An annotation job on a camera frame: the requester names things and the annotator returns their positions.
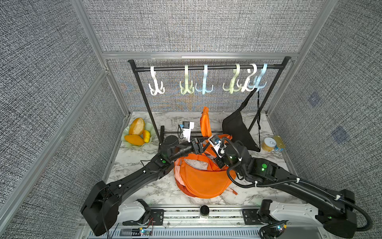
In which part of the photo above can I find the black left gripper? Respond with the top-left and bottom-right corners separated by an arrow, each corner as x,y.
169,136 -> 212,163

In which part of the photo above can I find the orange sling bag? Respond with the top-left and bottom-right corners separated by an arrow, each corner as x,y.
173,152 -> 239,199
200,107 -> 232,157

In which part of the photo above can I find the black sling bag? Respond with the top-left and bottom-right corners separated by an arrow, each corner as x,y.
222,91 -> 261,152

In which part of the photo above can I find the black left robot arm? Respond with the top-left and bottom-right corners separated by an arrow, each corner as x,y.
80,135 -> 210,236

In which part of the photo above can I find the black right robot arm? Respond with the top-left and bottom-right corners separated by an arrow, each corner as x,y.
208,135 -> 373,239

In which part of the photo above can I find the white hook right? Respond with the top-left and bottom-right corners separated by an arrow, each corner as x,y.
241,63 -> 258,93

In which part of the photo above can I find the white hook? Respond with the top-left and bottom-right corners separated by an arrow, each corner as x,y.
241,63 -> 258,93
148,66 -> 165,96

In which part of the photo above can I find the white hook far left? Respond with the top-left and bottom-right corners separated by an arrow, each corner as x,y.
148,66 -> 165,96

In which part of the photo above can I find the light blue hook far right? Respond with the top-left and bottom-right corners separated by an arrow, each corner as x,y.
250,63 -> 268,92

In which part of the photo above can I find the light blue hook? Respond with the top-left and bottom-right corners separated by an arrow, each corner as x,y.
195,65 -> 214,95
250,63 -> 268,92

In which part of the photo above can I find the tin can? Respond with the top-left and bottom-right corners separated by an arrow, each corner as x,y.
261,137 -> 277,152

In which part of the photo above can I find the yellow fruit piece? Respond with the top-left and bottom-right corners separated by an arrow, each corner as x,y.
142,129 -> 151,143

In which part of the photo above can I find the light green plate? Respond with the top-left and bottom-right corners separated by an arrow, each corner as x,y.
121,122 -> 156,147

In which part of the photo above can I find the orange mango slice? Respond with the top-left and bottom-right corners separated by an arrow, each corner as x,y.
124,134 -> 145,146

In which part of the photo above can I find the black clothes rack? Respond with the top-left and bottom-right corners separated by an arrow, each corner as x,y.
128,56 -> 291,144

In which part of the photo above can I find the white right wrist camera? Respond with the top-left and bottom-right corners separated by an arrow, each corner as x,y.
208,135 -> 225,158

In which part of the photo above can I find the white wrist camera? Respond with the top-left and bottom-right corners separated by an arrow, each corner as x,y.
180,121 -> 195,142
208,135 -> 225,158

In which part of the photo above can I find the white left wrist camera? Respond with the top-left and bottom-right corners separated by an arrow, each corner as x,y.
180,121 -> 195,142

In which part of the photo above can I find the black knob on rail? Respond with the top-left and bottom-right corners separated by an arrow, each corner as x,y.
200,205 -> 210,219

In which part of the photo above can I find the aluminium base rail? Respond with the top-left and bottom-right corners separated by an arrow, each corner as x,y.
75,201 -> 334,239

